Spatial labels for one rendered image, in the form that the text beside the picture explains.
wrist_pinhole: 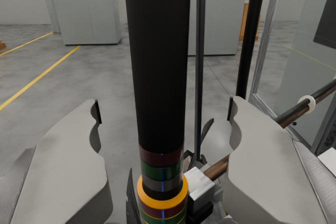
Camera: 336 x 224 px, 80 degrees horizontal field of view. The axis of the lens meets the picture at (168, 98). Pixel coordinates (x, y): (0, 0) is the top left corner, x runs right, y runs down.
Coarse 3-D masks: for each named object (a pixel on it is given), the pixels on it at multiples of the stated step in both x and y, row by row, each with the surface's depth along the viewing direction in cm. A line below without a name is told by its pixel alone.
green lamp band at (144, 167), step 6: (144, 162) 14; (180, 162) 15; (144, 168) 15; (150, 168) 14; (156, 168) 14; (162, 168) 14; (168, 168) 14; (174, 168) 14; (180, 168) 15; (150, 174) 14; (156, 174) 14; (162, 174) 14; (168, 174) 14; (174, 174) 15
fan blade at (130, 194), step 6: (132, 180) 68; (132, 186) 66; (126, 192) 75; (132, 192) 65; (132, 198) 65; (126, 204) 75; (132, 204) 64; (126, 210) 75; (132, 210) 64; (138, 210) 57; (126, 216) 75; (132, 216) 67; (138, 216) 57; (126, 222) 75; (132, 222) 68; (138, 222) 56
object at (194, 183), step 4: (192, 176) 21; (188, 180) 20; (192, 180) 20; (196, 180) 20; (188, 184) 20; (192, 184) 20; (196, 184) 20; (200, 184) 20; (188, 188) 20; (192, 188) 20; (196, 188) 20; (188, 200) 20
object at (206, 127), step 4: (208, 120) 55; (212, 120) 51; (208, 124) 52; (204, 128) 55; (208, 128) 50; (204, 132) 51; (204, 136) 49; (200, 144) 49; (192, 156) 53; (192, 160) 49; (192, 164) 51; (188, 168) 51
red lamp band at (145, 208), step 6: (138, 198) 16; (186, 198) 17; (144, 204) 16; (180, 204) 16; (144, 210) 16; (150, 210) 16; (156, 210) 15; (162, 210) 15; (168, 210) 15; (174, 210) 16; (180, 210) 16; (156, 216) 16; (162, 216) 16; (168, 216) 16
